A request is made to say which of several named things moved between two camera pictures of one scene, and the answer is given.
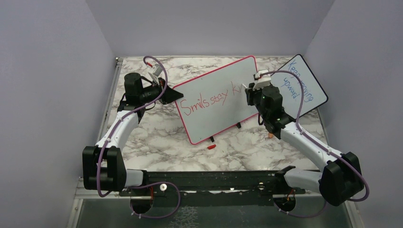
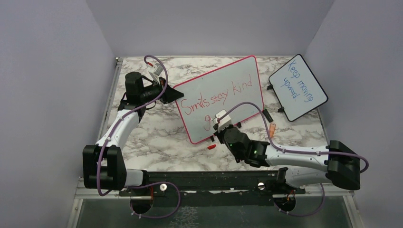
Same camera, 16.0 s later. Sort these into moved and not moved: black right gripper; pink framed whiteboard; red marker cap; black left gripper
Moved: black right gripper
Not moved: black left gripper; red marker cap; pink framed whiteboard
